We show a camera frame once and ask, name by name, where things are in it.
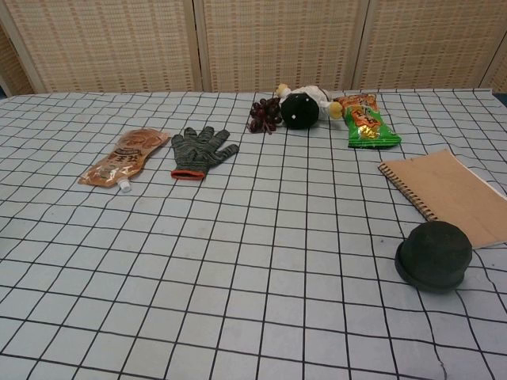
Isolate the black round bowl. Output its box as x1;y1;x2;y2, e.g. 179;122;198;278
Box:
395;221;475;295

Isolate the grey knit work glove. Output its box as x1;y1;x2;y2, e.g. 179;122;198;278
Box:
170;127;241;181

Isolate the checked light blue tablecloth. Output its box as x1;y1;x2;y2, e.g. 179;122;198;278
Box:
0;87;507;380

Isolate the purple grape bunch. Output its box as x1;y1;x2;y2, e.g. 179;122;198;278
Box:
246;97;283;135

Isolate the black and white plush toy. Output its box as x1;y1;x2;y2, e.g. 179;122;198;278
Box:
276;82;344;131

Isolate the green snack bag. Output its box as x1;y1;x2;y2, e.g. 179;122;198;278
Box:
334;93;402;150

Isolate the orange spout pouch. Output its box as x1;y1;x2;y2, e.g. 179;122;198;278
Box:
77;128;171;194

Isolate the bamboo folding screen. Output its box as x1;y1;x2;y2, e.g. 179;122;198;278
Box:
0;0;507;97

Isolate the brown spiral notebook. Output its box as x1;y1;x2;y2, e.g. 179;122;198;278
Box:
377;149;507;250

